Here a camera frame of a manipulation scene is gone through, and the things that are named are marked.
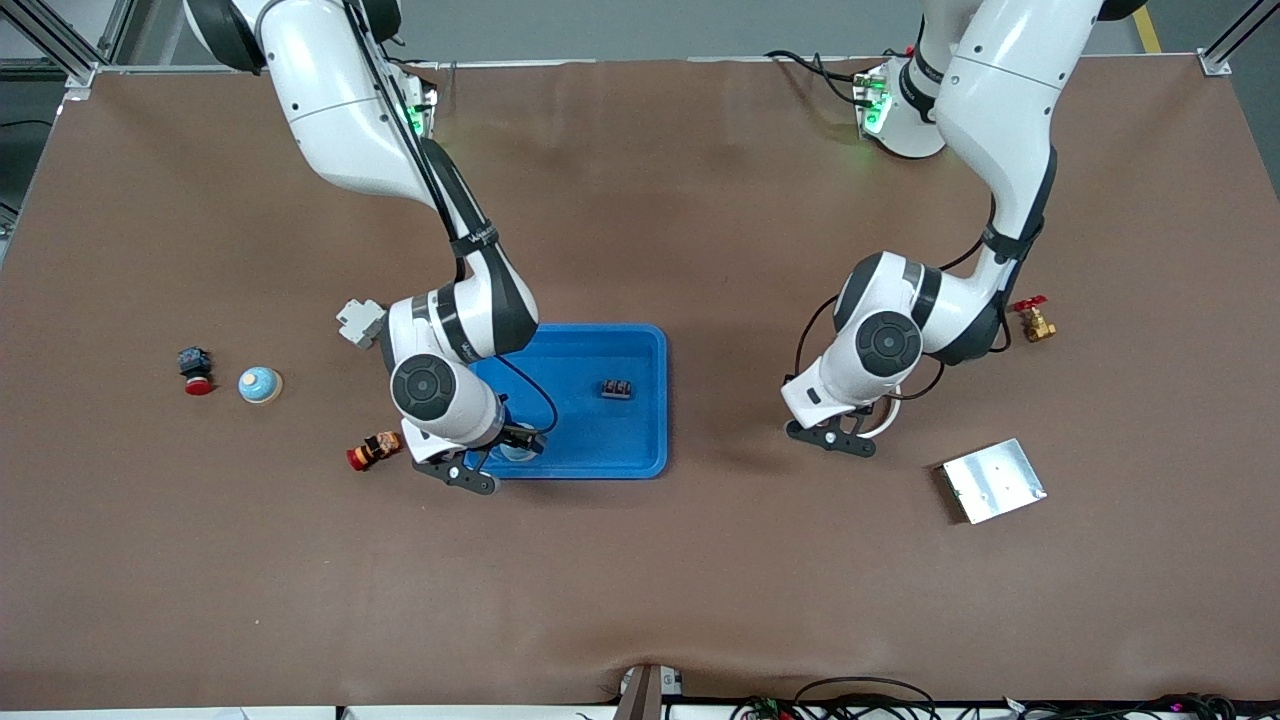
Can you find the red yellow emergency stop button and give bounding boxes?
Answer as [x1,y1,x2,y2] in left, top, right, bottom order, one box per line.
[346,430,403,473]

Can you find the blue plastic tray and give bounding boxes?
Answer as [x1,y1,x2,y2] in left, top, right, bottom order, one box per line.
[458,322,669,481]

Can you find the white circuit breaker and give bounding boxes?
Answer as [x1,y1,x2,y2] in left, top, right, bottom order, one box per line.
[335,299,389,350]

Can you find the square aluminium plate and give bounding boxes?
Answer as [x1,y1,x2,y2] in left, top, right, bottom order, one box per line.
[940,437,1049,526]

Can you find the brown table cover sheet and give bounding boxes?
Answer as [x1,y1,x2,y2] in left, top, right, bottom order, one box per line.
[0,55,1280,709]

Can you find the red mushroom pushbutton black base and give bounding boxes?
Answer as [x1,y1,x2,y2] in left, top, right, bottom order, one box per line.
[177,346,216,397]

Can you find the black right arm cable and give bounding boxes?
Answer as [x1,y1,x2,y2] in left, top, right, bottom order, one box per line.
[345,0,559,436]

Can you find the white curved plastic bracket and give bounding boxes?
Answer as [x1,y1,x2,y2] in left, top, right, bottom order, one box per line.
[868,385,903,438]

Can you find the brass valve red handle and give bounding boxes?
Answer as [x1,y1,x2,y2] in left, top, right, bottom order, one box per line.
[1008,296,1058,344]

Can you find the black looped cable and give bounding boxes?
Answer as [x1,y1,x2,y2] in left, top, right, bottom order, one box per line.
[795,677,936,720]

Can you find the grey metal mount bracket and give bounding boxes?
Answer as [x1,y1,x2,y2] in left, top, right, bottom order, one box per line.
[612,663,686,720]

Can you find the black left base cable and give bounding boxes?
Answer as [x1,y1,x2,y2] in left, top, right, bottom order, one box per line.
[765,48,871,106]

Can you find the tangled cable bundle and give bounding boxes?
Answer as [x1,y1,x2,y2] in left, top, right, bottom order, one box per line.
[730,690,1280,720]

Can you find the aluminium frame post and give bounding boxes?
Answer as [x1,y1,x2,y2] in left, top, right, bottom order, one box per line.
[0,0,136,89]
[1198,0,1280,77]

